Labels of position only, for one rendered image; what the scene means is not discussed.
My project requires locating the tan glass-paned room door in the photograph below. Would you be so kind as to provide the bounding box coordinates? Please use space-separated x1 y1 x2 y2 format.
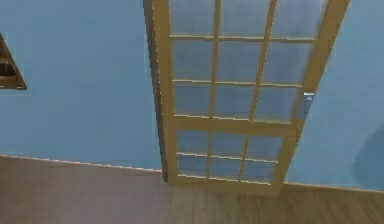
143 0 351 195

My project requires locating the silver door handle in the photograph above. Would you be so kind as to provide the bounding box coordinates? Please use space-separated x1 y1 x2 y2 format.
296 92 316 121

